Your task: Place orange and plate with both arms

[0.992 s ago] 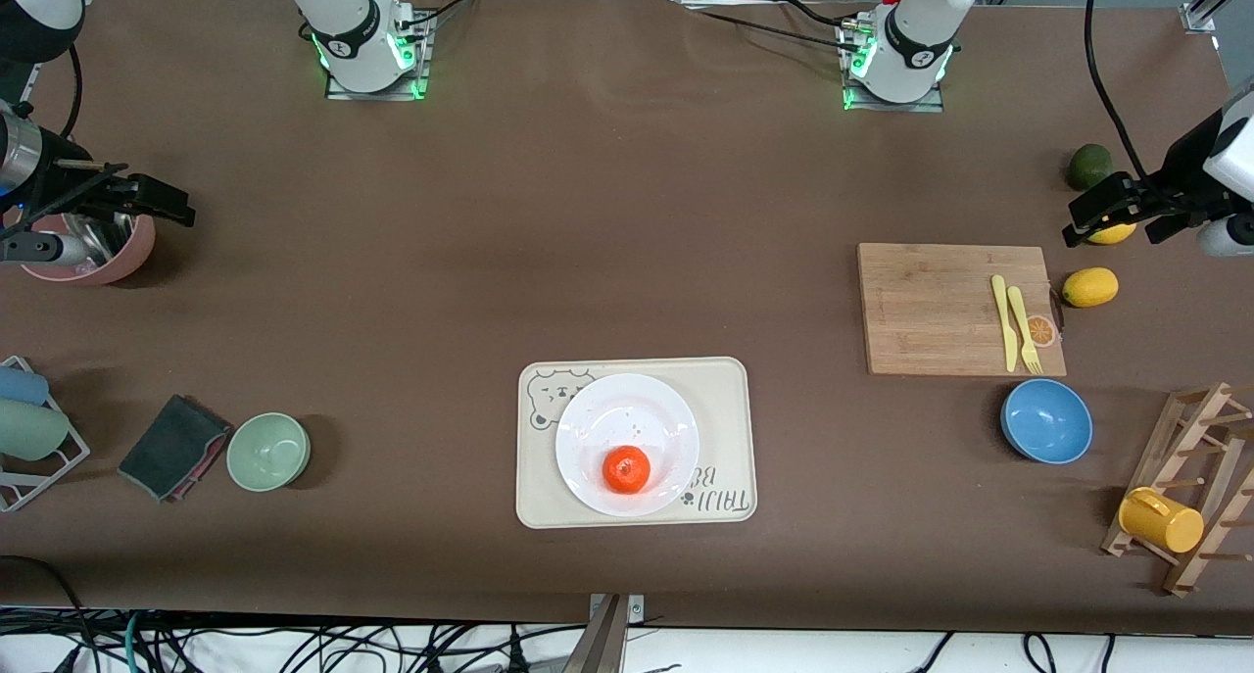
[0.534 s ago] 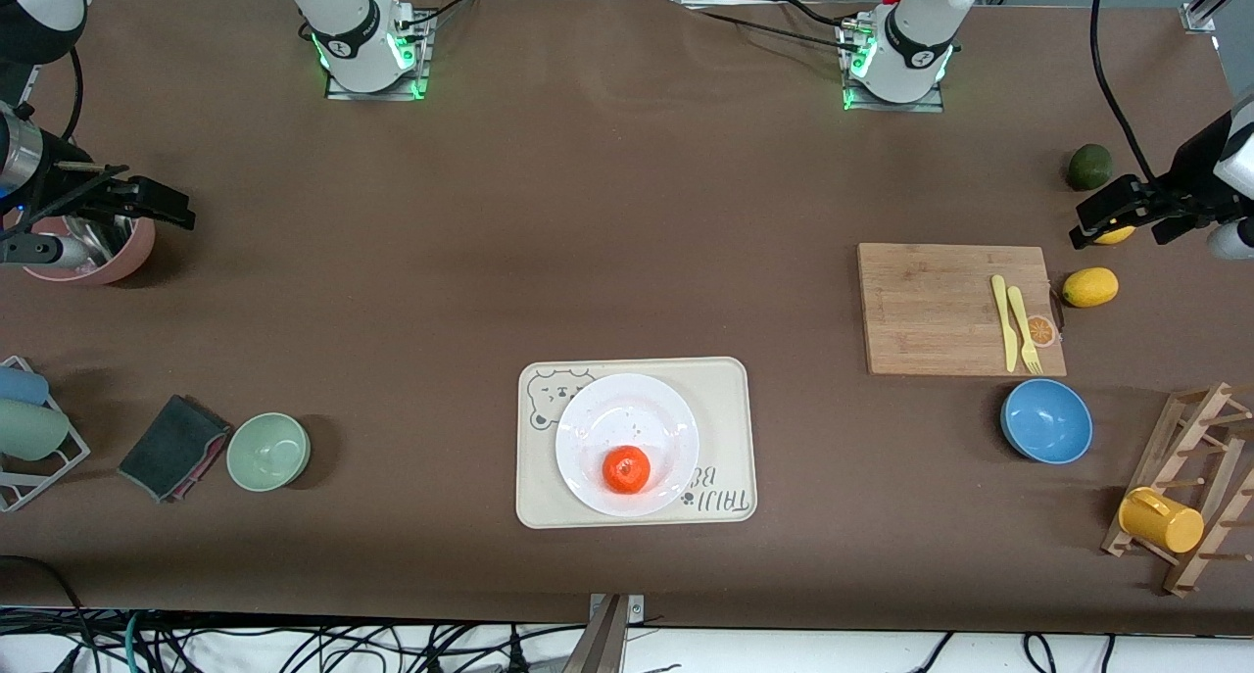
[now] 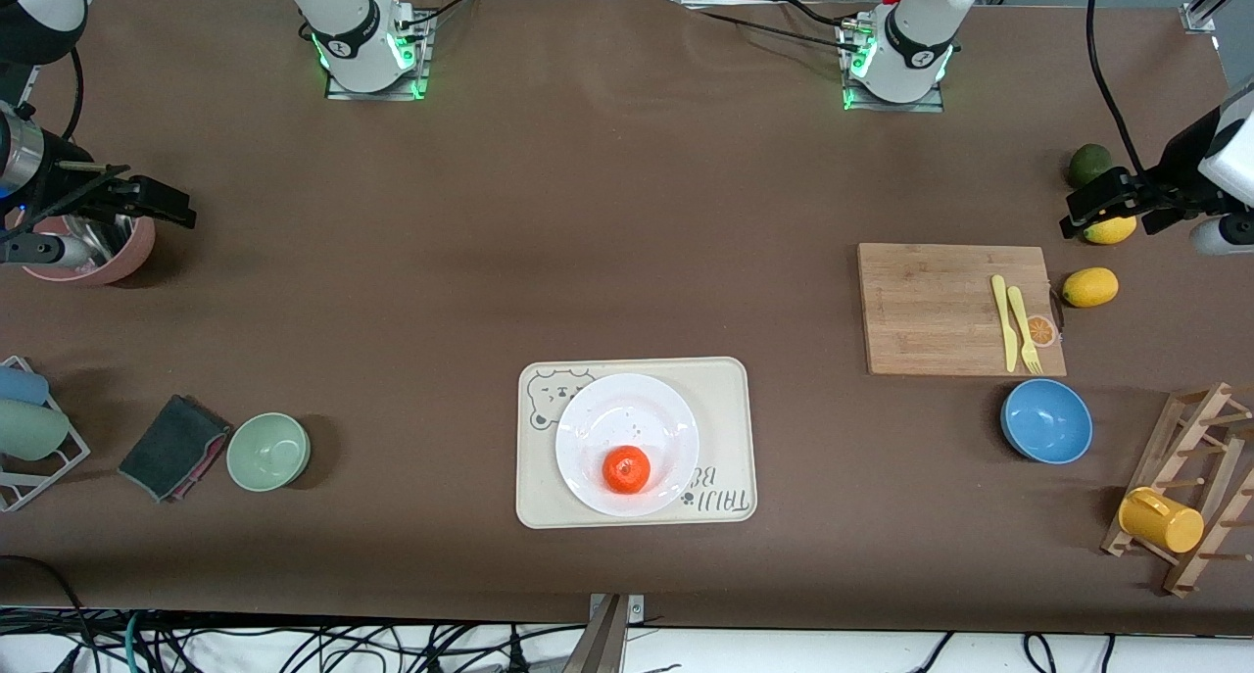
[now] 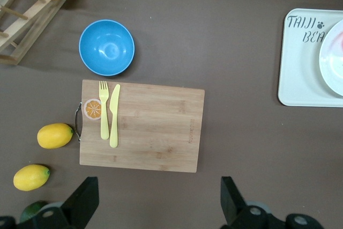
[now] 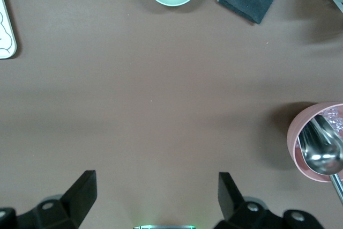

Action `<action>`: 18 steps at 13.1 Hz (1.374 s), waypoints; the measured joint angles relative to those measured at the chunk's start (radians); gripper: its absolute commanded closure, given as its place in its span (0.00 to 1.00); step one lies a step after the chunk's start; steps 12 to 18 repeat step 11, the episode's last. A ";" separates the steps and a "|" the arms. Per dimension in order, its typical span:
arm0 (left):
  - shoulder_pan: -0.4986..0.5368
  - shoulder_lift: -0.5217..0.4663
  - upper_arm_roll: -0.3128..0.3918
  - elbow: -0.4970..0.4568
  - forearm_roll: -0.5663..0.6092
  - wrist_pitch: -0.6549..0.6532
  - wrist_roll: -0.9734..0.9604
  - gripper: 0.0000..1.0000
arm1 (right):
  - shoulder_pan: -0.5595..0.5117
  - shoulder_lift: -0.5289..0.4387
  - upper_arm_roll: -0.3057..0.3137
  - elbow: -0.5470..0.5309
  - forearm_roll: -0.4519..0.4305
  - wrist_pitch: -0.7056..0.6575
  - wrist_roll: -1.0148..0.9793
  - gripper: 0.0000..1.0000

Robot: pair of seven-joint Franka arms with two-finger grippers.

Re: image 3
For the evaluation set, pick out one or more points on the pink bowl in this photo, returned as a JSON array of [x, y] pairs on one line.
[[137, 252]]

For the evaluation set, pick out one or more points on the blue cup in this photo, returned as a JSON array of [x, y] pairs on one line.
[[22, 385]]

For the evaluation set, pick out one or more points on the grey metal strut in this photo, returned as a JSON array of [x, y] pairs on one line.
[[600, 644]]

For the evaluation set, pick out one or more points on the yellow lemon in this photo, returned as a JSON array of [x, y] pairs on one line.
[[1112, 230], [1090, 287]]

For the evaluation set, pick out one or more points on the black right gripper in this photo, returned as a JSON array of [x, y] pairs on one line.
[[61, 182]]

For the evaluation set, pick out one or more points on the dark green avocado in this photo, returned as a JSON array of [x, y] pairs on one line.
[[1085, 162]]

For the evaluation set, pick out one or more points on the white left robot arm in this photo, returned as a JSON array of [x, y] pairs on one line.
[[916, 26]]

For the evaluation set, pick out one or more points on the yellow plastic fork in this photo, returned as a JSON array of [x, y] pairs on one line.
[[1019, 311]]

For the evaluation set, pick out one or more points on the wooden peg mug rack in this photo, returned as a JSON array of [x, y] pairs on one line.
[[1210, 428]]

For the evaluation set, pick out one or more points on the pale green cup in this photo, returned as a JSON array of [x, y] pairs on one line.
[[29, 430]]

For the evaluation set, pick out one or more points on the wooden cutting board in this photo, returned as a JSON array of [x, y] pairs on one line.
[[921, 311]]

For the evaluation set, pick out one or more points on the blue bowl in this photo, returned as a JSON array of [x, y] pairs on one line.
[[1046, 421]]

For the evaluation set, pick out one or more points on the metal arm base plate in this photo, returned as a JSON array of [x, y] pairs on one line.
[[936, 100], [421, 61]]

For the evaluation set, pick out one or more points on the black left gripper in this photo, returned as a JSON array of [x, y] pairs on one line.
[[1179, 175]]

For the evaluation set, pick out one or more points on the orange mandarin fruit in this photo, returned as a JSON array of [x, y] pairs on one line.
[[626, 469]]

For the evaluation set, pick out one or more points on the yellow plastic knife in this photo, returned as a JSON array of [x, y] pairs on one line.
[[1005, 325]]

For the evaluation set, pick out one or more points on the grey pink folded cloth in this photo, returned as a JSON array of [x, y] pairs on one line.
[[171, 448]]

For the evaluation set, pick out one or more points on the round orange slice tag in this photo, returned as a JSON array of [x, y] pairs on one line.
[[1042, 332]]

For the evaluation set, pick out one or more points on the metal table edge bracket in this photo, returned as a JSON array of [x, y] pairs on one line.
[[637, 606]]

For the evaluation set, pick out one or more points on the beige bear print tray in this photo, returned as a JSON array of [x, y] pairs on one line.
[[725, 399]]

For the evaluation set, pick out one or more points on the pale green bowl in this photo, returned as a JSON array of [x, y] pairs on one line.
[[268, 452]]

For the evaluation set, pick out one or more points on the steel scoop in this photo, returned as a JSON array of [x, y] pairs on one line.
[[111, 237]]

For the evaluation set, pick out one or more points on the yellow mug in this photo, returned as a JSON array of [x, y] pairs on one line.
[[1161, 521]]

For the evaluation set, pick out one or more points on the white round plate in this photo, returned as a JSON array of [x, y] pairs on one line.
[[637, 408]]

